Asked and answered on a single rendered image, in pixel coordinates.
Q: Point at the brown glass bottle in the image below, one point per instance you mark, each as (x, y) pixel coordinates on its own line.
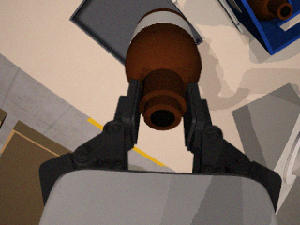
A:
(164, 56)

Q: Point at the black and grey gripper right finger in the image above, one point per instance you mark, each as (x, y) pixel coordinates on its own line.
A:
(211, 152)

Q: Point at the orange-brown bottle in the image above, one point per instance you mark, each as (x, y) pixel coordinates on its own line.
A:
(266, 10)

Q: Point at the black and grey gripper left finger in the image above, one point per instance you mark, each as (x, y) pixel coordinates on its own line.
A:
(107, 149)

